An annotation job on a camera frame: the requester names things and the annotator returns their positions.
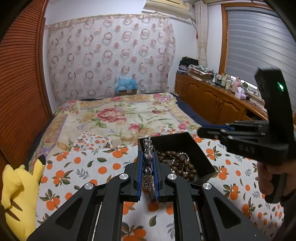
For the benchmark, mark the wooden sideboard cabinet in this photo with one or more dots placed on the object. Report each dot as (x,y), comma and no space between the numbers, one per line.
(215,104)

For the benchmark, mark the yellow plush toy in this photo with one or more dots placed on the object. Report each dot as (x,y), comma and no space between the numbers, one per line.
(19,197)

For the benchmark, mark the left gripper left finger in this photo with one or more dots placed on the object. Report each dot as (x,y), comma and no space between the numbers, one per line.
(133,190)

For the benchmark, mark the silver rhinestone hair clip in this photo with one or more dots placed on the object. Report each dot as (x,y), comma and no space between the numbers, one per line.
(148,169)

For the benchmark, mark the blue plastic bag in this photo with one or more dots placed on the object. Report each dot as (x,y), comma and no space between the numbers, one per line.
(126,84)

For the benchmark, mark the black open jewelry box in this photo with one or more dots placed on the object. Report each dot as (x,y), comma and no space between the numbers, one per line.
(184,157)

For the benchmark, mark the beige side drape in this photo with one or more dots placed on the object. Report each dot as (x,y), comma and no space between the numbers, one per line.
(201,13)

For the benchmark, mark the brown louvered wardrobe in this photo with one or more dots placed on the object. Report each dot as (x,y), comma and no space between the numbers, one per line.
(25,108)

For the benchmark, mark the grey window blind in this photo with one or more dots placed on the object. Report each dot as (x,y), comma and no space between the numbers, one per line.
(253,37)

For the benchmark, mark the cardboard box under bag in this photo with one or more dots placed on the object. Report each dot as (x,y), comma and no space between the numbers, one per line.
(127,92)

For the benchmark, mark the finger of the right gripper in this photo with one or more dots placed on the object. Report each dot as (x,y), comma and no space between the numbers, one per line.
(212,132)
(225,127)

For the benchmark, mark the orange print white cloth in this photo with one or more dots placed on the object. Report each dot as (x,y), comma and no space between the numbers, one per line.
(80,198)

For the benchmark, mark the pink ring-pattern curtain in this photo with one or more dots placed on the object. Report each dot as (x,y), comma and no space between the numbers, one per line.
(86,56)

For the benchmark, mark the white wall air conditioner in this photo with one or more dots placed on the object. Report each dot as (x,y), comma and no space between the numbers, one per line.
(180,9)

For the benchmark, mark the floral quilt bedspread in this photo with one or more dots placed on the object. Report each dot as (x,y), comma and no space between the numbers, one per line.
(123,119)

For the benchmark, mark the stack of folded clothes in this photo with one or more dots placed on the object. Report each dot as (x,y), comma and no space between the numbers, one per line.
(191,67)

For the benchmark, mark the bottles on sideboard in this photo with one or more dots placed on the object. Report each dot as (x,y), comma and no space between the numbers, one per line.
(226,82)

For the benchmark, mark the right hand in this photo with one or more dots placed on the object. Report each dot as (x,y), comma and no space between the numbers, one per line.
(266,172)

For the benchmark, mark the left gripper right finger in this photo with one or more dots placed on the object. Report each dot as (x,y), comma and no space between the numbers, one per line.
(163,193)

